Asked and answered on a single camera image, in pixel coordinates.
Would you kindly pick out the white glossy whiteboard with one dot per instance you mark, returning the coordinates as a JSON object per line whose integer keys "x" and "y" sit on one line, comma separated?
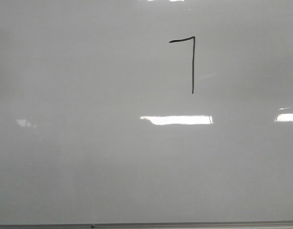
{"x": 122, "y": 111}

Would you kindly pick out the grey aluminium whiteboard frame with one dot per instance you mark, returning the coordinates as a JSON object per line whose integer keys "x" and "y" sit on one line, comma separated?
{"x": 284, "y": 224}

